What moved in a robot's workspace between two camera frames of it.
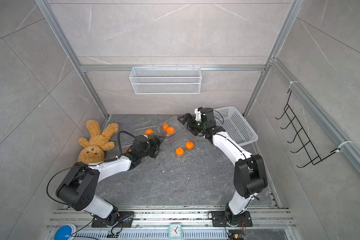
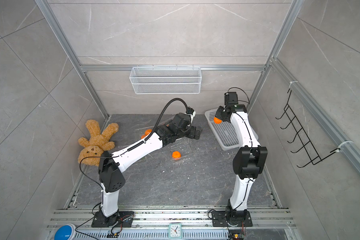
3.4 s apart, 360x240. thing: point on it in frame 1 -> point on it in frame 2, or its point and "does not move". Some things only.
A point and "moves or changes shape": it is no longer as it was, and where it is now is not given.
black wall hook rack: x=315 y=157 does not move
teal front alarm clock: x=175 y=231 does not move
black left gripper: x=156 y=145 -> x=192 y=135
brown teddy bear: x=93 y=150 does not move
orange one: x=189 y=145 -> x=217 y=120
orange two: x=179 y=151 moves or changes shape
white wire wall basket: x=165 y=80 does not move
